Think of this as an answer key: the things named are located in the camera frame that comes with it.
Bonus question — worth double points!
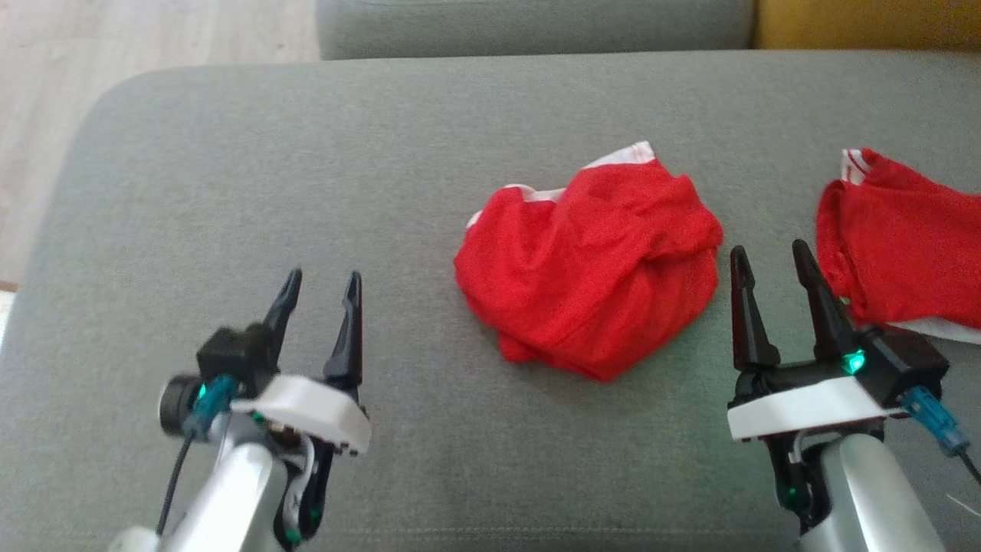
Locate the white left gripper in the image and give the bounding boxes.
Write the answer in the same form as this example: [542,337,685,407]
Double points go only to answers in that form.
[228,267,374,458]

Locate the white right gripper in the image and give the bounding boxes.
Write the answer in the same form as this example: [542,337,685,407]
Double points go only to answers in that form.
[726,239,909,443]

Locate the red white numbered jersey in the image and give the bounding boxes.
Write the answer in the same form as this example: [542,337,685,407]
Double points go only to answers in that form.
[815,147,981,346]

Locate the red white-trimmed shorts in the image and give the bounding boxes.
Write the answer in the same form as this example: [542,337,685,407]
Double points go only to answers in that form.
[454,140,725,384]

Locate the grey sofa seat cushion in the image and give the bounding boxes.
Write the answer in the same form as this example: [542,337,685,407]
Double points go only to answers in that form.
[0,50,981,552]

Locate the yellow sofa cushion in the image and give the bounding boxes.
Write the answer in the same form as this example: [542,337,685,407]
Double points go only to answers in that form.
[753,0,981,53]

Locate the grey sofa back cushion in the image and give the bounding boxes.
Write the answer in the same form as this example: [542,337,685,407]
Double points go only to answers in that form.
[317,0,758,61]

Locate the black left cable teal plug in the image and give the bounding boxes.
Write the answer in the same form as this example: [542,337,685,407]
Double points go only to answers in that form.
[156,374,240,535]

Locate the black cable teal plug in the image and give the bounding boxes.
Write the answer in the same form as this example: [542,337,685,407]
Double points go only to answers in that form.
[901,386,981,485]
[156,374,240,535]

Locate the black right cable teal plug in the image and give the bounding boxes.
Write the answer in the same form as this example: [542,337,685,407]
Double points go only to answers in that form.
[901,386,981,485]

